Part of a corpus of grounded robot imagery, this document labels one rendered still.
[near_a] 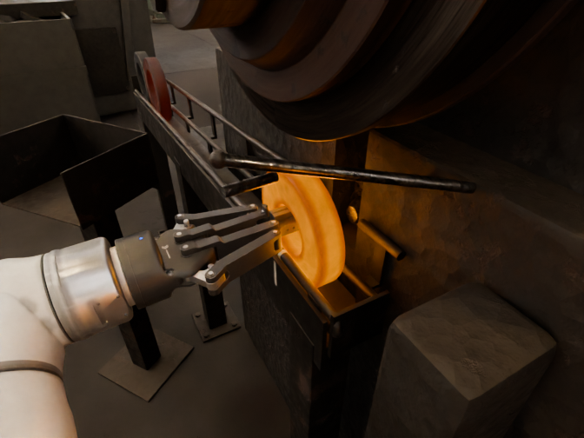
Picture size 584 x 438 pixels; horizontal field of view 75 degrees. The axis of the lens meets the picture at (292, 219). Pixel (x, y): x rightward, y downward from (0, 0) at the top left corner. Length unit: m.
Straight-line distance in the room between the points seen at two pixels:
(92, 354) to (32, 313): 1.02
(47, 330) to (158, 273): 0.10
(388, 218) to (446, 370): 0.20
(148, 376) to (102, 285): 0.91
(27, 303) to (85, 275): 0.05
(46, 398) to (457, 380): 0.29
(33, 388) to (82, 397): 0.96
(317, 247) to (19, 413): 0.28
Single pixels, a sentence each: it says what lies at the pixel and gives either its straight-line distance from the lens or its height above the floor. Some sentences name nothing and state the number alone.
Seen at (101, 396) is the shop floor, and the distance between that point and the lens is 1.30.
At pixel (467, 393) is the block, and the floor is 0.80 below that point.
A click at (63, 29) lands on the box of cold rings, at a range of 2.72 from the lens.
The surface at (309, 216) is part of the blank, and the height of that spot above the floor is 0.80.
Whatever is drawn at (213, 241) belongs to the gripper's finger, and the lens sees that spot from 0.41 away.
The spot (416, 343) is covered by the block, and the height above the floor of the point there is 0.80.
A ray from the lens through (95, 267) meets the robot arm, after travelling 0.39.
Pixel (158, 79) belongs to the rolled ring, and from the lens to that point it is 1.20.
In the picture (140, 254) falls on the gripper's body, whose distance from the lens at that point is 0.39.
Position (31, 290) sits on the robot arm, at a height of 0.79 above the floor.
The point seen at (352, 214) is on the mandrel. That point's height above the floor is 0.74.
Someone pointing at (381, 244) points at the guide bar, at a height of 0.76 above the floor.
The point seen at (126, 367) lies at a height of 0.01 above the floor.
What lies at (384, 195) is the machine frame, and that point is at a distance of 0.43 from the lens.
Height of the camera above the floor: 1.02
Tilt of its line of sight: 35 degrees down
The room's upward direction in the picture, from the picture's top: straight up
